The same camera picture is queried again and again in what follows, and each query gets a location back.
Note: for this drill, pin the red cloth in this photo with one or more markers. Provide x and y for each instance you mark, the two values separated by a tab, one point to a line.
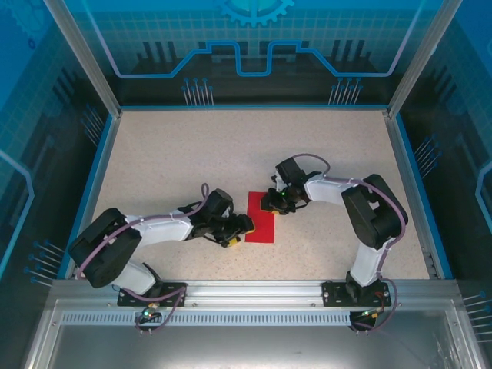
263	230

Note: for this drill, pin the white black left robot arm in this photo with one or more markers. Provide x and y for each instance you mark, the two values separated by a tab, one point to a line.
165	230

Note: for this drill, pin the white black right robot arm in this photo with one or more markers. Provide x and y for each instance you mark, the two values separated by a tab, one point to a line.
326	190

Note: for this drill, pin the steel sheet platform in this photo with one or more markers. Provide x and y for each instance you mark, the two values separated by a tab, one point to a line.
246	350

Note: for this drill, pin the aluminium mounting rail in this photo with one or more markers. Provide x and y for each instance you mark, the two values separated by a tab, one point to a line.
253	292

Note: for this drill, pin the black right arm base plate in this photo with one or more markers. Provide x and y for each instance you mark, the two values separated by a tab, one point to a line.
330	300

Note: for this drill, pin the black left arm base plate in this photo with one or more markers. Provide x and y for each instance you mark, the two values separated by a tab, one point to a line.
123	300

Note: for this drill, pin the aluminium blue side rail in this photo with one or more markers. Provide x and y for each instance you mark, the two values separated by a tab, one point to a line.
94	192
413	192

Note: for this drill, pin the blue printed enclosure panel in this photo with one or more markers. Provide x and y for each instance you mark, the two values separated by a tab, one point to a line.
469	115
23	115
246	23

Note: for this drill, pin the aluminium frame post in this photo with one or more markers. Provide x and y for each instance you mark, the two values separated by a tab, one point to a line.
419	57
82	57

